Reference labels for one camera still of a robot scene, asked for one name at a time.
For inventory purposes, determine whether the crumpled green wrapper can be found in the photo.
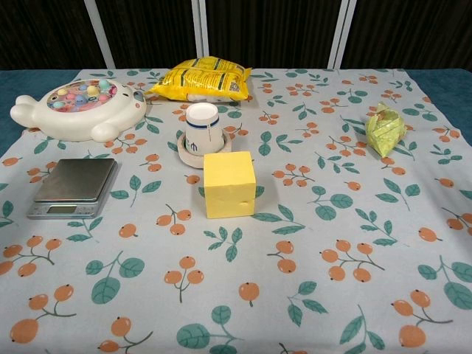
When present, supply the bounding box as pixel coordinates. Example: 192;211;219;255
364;102;409;159

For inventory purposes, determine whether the yellow snack bag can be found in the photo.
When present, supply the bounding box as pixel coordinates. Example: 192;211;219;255
144;57;252;103

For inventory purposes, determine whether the silver digital kitchen scale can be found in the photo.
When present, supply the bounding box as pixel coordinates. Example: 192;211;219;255
25;158;121;221

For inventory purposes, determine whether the white paper cup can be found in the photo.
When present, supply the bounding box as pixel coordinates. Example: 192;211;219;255
184;103;226;154

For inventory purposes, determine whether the white partition post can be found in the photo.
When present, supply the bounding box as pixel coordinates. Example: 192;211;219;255
191;0;208;60
83;0;116;70
327;0;358;69

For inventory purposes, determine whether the floral print tablecloth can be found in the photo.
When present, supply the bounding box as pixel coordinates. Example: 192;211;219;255
0;68;472;354

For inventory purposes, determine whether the white seal fishing toy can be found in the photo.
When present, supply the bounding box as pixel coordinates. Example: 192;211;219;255
10;77;148;143

